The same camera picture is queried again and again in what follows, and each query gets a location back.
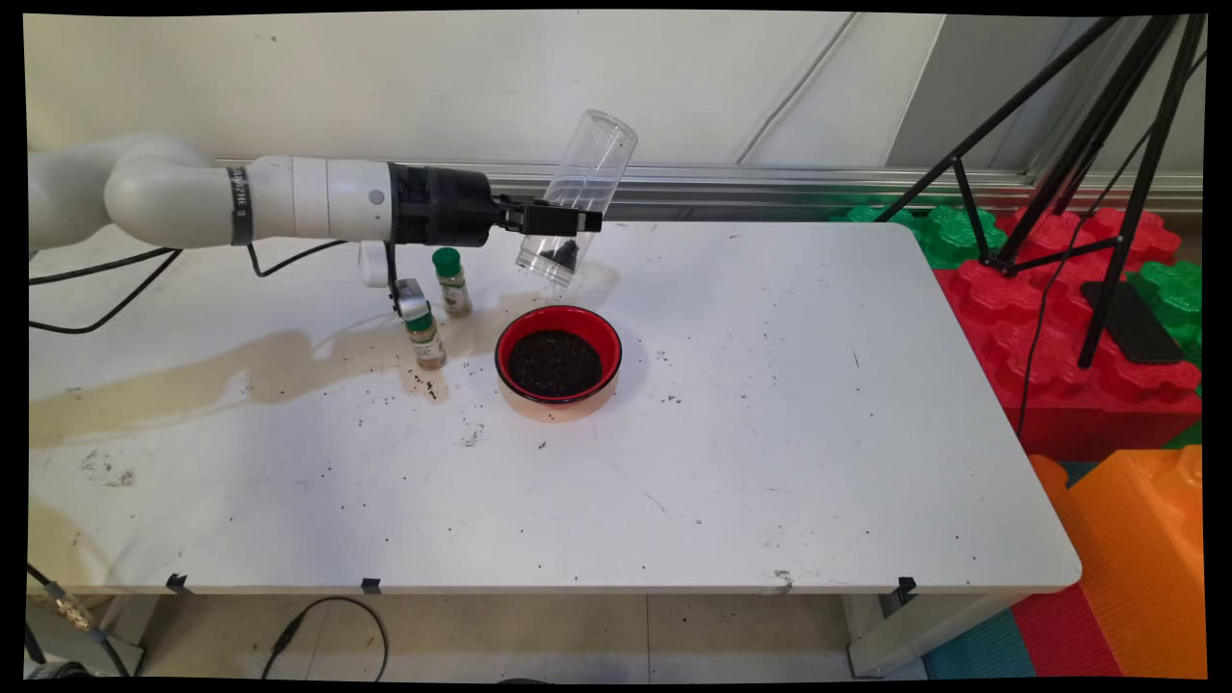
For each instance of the red floor mat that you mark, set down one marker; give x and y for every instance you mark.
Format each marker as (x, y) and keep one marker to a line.
(1064, 635)

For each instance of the clear plastic jar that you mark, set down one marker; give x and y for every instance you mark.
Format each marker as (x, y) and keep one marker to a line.
(602, 144)

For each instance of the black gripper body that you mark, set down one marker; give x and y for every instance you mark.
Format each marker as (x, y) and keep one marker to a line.
(438, 205)

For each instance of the green foam building block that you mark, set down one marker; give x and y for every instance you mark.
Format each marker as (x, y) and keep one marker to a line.
(1179, 298)
(948, 236)

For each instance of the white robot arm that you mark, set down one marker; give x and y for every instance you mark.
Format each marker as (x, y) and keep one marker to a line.
(164, 197)

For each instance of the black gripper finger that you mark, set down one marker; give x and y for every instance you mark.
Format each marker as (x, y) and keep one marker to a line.
(558, 219)

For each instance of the black tripod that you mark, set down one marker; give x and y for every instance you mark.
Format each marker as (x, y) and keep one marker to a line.
(1142, 192)

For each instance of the aluminium wall rail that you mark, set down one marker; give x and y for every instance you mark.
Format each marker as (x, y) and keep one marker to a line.
(722, 178)

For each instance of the red bowl with black seeds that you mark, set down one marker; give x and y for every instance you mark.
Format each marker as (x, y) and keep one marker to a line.
(558, 371)

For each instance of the red foam building block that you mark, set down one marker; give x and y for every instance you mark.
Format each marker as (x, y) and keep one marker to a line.
(1107, 404)

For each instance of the orange foam building block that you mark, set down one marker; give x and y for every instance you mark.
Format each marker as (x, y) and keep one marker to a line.
(1136, 558)

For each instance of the white table leg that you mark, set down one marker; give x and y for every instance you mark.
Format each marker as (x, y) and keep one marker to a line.
(905, 635)

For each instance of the green capped spice bottle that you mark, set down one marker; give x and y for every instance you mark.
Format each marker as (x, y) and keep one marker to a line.
(454, 289)
(428, 348)

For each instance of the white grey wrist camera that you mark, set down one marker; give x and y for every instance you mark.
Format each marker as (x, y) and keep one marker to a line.
(412, 300)

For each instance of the teal floor mat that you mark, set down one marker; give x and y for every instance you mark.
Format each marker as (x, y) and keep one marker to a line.
(972, 650)

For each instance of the black flat phone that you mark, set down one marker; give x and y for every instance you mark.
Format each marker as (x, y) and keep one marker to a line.
(1145, 337)

